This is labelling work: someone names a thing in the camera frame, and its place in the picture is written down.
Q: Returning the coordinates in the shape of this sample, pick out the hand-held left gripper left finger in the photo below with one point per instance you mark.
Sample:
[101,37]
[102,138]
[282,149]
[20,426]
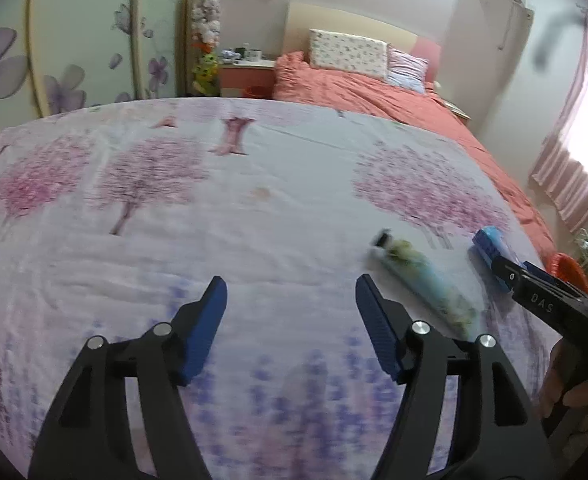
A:
[206,320]

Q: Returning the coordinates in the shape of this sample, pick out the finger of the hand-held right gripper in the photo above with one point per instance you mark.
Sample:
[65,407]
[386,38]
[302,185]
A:
[544,276]
[539,302]

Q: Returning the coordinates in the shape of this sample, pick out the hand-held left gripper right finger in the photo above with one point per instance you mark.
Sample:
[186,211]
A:
[379,325]

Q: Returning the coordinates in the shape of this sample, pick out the orange plastic bin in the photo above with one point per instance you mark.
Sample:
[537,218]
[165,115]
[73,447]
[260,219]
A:
[566,265]

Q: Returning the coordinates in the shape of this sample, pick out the small blue packet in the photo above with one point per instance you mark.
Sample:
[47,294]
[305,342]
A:
[489,245]

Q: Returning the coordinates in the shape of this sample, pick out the light blue floral tube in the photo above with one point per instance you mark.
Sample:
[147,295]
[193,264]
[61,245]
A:
[424,277]

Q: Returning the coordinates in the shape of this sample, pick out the person's right hand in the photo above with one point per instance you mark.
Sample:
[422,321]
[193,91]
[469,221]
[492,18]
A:
[556,380]

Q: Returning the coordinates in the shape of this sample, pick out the floral printed blanket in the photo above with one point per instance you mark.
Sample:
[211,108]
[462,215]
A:
[223,210]

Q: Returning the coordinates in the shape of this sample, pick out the pink curtain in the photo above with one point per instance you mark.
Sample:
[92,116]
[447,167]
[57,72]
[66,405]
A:
[579,135]

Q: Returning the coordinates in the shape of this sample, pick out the salmon bed quilt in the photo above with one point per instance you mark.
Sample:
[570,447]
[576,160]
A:
[424,105]

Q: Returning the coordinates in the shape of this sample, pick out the pink nightstand with mugs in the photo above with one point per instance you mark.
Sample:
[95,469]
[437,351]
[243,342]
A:
[244,77]

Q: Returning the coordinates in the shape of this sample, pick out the green plush toy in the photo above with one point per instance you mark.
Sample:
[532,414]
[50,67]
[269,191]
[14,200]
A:
[207,72]

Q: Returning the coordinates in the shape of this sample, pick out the pink striped pillow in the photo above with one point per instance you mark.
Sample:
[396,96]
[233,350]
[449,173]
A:
[408,67]

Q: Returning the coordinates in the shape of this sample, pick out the white pipe cover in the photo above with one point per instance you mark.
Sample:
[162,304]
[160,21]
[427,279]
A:
[516,25]

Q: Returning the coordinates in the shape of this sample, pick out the white floral pillow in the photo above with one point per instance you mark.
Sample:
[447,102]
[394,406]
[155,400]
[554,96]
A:
[346,52]

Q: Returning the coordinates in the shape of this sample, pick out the beige and pink headboard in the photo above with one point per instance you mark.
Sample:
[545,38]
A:
[354,22]

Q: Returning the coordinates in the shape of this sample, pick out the hanging plush toy bunch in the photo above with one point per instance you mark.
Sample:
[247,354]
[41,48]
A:
[207,15]

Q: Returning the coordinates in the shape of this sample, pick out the wardrobe with flower doors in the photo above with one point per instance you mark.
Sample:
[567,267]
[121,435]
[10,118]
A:
[73,35]

